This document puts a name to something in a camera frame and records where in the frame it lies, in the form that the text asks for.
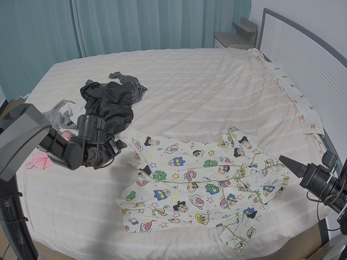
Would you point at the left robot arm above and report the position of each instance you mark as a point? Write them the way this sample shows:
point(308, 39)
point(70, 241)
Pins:
point(21, 134)

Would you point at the grey bedside table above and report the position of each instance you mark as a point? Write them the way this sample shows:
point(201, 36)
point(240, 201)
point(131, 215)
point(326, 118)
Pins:
point(235, 36)

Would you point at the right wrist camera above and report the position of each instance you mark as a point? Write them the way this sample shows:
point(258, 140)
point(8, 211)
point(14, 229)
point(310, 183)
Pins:
point(329, 160)

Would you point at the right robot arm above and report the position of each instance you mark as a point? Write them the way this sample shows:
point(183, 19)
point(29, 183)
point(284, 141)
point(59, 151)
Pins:
point(340, 191)

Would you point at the pink garment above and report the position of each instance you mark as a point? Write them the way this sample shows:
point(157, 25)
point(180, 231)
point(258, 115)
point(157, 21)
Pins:
point(38, 161)

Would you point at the pale wooden chair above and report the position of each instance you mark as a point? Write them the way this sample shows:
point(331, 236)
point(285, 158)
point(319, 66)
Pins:
point(322, 252)

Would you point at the blue-green curtain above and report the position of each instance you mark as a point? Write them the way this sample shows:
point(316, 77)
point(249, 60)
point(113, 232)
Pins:
point(135, 18)

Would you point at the white garment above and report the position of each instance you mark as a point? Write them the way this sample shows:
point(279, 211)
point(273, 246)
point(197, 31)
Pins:
point(73, 111)

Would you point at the bed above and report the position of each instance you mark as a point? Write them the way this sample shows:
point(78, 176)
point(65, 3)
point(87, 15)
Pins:
point(189, 91)

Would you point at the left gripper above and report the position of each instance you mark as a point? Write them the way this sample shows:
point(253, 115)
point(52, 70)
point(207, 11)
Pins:
point(116, 146)

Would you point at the dark grey garment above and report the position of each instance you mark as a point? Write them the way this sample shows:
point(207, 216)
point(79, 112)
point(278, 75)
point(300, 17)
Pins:
point(135, 88)

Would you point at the white printed pyjama top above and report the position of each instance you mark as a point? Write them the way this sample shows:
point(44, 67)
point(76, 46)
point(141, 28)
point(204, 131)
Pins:
point(189, 188)

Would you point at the black garment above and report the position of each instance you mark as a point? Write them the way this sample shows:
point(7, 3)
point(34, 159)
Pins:
point(113, 104)

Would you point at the white printed pillow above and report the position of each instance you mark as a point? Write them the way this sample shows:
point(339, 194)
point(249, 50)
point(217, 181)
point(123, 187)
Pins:
point(292, 85)

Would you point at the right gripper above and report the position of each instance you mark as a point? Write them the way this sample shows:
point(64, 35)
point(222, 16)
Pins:
point(315, 180)

